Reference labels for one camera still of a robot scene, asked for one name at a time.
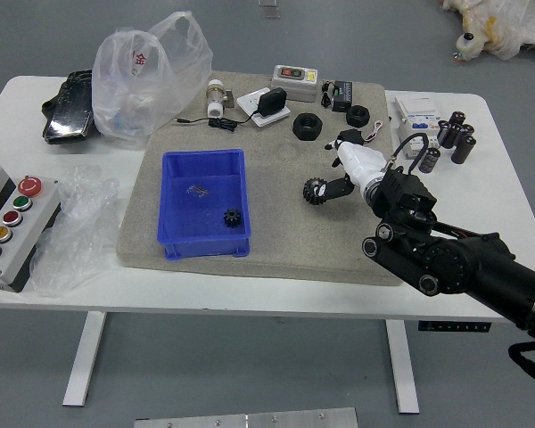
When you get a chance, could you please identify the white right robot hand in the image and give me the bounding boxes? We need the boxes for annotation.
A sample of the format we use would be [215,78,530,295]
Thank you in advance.
[314,131,387,204]

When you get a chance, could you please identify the big black gear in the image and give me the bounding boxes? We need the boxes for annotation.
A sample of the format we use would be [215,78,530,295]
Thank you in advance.
[301,177,329,205]

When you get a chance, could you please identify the small black gear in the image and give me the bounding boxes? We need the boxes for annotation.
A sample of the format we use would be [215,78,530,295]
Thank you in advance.
[222,207,243,230]

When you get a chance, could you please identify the small black hex nut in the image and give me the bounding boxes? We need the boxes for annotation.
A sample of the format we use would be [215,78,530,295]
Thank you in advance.
[345,104,370,128]

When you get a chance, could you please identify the big black hex nut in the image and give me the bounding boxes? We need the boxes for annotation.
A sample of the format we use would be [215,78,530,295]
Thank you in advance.
[292,111,325,142]

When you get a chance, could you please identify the blue plastic box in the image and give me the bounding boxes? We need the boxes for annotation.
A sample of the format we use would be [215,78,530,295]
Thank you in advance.
[156,148,252,260]

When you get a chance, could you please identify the grey push-button control box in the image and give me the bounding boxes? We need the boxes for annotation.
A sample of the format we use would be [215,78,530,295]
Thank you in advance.
[0,162,62,293]

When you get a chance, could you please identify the white circuit breaker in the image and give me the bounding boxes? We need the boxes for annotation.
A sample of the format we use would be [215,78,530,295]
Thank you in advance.
[392,95,445,161]

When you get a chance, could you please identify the grey-brown mat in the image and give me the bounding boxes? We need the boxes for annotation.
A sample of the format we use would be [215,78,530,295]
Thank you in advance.
[115,70,411,287]

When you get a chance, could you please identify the cream round toy black knob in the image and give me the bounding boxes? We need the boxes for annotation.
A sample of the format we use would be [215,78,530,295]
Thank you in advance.
[455,31,485,62]

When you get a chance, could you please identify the white and brass valve fitting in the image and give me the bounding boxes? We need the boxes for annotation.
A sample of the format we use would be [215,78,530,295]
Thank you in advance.
[204,78,236,119]

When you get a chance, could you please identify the black table control panel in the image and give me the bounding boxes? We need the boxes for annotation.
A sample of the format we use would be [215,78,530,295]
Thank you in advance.
[417,320,492,333]

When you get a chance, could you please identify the cream plastic-wrapped bundle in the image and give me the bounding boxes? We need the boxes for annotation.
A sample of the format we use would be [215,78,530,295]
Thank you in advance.
[440,0,535,68]

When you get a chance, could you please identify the white table leg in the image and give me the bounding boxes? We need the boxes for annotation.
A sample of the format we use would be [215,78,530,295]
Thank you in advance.
[385,319,421,416]
[62,310,107,407]

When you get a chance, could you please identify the translucent plastic bag red print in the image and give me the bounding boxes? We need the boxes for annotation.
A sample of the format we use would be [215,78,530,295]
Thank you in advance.
[91,10,214,151]

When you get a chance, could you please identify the crumpled clear plastic wrap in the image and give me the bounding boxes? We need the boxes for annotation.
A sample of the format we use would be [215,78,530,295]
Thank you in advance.
[29,163,121,298]

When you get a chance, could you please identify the black plastic tray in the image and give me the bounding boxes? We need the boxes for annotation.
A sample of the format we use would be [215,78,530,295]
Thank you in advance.
[42,69,95,146]

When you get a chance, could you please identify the black cube component with wires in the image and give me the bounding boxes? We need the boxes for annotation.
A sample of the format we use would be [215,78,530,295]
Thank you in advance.
[337,119,384,146]

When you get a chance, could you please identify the black terminal module with cable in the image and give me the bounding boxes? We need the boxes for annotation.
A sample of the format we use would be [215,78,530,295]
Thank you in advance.
[320,78,354,113]

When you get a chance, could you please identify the grey switch box red green buttons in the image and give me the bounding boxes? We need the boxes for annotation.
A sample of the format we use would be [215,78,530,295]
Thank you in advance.
[270,64,320,103]

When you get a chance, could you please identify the black power adapter with cord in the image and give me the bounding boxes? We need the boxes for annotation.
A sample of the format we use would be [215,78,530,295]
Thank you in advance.
[172,87,289,133]

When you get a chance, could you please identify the white wall socket plate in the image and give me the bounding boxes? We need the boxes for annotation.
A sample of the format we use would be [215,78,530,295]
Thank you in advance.
[235,87,292,128]

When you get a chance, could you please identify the small clear floor bracket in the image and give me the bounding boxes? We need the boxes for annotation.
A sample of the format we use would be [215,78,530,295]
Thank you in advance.
[257,0,281,20]

